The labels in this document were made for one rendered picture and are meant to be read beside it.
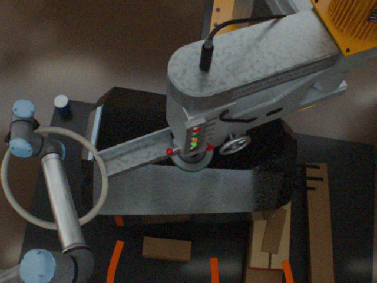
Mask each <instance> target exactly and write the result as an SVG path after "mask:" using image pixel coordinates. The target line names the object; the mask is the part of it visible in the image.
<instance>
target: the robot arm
mask: <svg viewBox="0 0 377 283"><path fill-rule="evenodd" d="M34 114H35V106H34V104H33V103H32V102H31V101H30V100H27V99H26V100H24V99H22V100H18V101H16V102H15V103H14V105H13V107H12V116H11V122H10V129H11V131H9V132H8V135H6V137H5V141H4V143H6V142H7V143H8V144H7V145H6V146H8V145H10V151H11V153H12V154H13V155H14V156H17V157H30V156H34V157H37V158H40V159H41V165H42V168H43V171H44V176H45V181H46V185H47V190H48V195H49V200H50V203H51V206H52V211H53V214H54V219H55V224H56V227H57V231H58V236H59V241H60V243H61V246H62V253H57V252H52V251H47V250H44V249H33V250H30V251H28V252H27V253H26V254H25V256H24V258H23V259H22V261H21V263H20V264H18V265H17V266H15V267H12V268H10V269H9V270H7V271H5V272H3V273H1V274H0V283H86V282H87V281H88V280H89V278H90V276H91V275H92V272H93V269H94V265H95V262H94V254H93V251H92V249H91V248H90V247H89V246H86V244H85V240H84V235H83V233H82V231H81V226H80V222H79V219H78V215H77V213H76V210H75V206H74V201H73V198H72V194H71V192H70V188H69V185H68V180H67V176H66V173H65V168H64V164H63V159H64V157H65V146H64V145H63V144H62V143H61V142H59V141H57V140H53V139H51V138H49V137H46V136H43V135H40V134H38V133H34V132H33V130H36V129H38V128H39V127H40V123H39V122H38V121H37V120H36V119H34ZM7 137H8V138H7Z"/></svg>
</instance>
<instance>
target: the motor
mask: <svg viewBox="0 0 377 283"><path fill-rule="evenodd" d="M310 2H311V3H312V5H313V7H314V8H315V10H316V12H317V13H318V15H319V16H320V17H321V19H322V21H323V22H324V24H325V25H326V27H327V29H328V30H329V32H330V34H331V35H332V37H333V39H334V40H335V42H336V43H337V45H338V47H339V48H340V50H341V51H342V53H343V54H344V56H345V57H347V56H350V55H354V54H357V53H359V52H363V51H366V50H368V49H373V48H375V47H377V0H311V1H310Z"/></svg>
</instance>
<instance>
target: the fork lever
mask: <svg viewBox="0 0 377 283"><path fill-rule="evenodd" d="M170 133H172V131H171V128H170V127H168V128H165V129H162V130H158V131H155V133H151V134H148V135H145V136H141V137H138V138H136V139H133V140H131V141H128V142H125V143H121V144H119V145H116V146H113V147H110V148H107V149H106V150H102V151H100V152H97V153H96V155H97V156H99V155H100V156H101V157H102V158H103V159H104V162H105V164H106V167H107V171H108V173H107V174H104V177H108V178H109V179H110V178H112V177H115V176H119V175H121V174H124V173H127V172H130V171H133V170H136V169H139V168H141V167H144V166H148V165H150V164H153V163H155V162H158V161H161V160H164V159H167V158H170V157H173V156H176V155H178V154H180V153H181V152H180V150H178V151H174V152H173V154H171V156H168V154H167V153H166V150H167V149H169V148H171V149H174V148H176V147H175V144H174V142H173V139H172V137H171V134H170Z"/></svg>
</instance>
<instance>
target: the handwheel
mask: <svg viewBox="0 0 377 283"><path fill-rule="evenodd" d="M228 137H229V139H230V141H228V142H227V143H225V144H224V145H223V146H222V147H221V148H220V149H219V153H220V154H231V153H234V152H236V151H238V150H241V149H243V148H244V147H245V146H246V145H248V144H249V143H250V142H251V137H250V136H240V137H236V138H234V136H233V134H232V133H231V134H228ZM240 144H241V145H240ZM228 148H231V150H226V151H224V150H225V149H228Z"/></svg>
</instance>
